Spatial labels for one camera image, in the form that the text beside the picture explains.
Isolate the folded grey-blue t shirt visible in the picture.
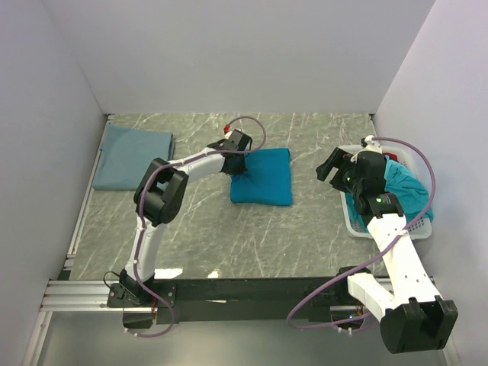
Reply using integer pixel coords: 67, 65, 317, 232
91, 124, 175, 191

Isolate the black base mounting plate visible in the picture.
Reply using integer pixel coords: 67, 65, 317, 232
106, 277, 367, 325

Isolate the bright blue t shirt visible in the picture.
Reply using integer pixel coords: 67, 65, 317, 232
230, 148, 293, 207

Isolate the red t shirt in basket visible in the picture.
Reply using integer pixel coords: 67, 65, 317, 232
383, 152, 399, 162

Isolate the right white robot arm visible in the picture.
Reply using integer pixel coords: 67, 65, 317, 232
316, 147, 458, 354

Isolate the teal t shirt in basket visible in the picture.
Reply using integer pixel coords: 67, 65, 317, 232
345, 155, 434, 233

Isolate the white plastic laundry basket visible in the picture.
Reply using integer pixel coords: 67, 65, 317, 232
339, 145, 432, 240

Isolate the aluminium rail frame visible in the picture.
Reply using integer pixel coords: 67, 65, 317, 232
40, 114, 445, 313

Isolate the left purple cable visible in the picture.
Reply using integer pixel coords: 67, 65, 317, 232
102, 116, 267, 339

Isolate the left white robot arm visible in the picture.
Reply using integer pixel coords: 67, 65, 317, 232
119, 130, 252, 297

